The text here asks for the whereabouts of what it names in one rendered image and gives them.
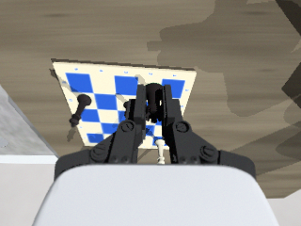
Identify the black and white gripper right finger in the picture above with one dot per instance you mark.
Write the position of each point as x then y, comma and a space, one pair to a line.
186, 147

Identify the blue and cream chessboard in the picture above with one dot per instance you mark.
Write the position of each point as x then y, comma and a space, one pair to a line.
109, 87

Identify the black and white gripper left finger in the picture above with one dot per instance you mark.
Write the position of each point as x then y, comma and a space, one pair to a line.
119, 147

